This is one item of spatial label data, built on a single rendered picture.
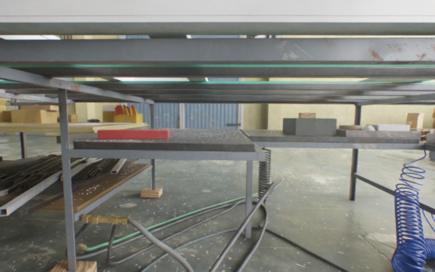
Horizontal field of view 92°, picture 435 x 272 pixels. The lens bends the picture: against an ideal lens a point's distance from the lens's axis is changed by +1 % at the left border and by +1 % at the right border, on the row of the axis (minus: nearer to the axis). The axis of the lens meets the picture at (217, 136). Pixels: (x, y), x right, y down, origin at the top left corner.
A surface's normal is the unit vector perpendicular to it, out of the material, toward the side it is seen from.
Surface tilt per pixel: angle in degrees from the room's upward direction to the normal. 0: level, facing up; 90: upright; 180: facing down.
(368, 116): 90
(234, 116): 90
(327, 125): 90
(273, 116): 90
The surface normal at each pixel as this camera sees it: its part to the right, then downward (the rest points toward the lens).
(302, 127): -0.04, 0.09
